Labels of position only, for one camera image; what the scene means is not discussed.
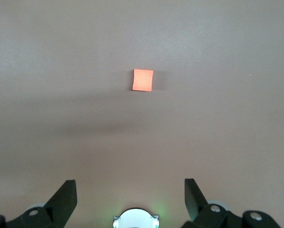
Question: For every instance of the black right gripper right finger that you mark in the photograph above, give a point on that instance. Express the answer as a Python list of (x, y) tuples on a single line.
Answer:
[(194, 202)]

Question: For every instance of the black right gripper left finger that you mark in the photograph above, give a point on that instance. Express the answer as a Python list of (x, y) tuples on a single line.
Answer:
[(61, 204)]

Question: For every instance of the orange foam block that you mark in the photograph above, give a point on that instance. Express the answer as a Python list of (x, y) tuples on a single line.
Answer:
[(143, 80)]

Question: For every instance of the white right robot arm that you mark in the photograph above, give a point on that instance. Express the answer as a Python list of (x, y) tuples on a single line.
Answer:
[(135, 219)]

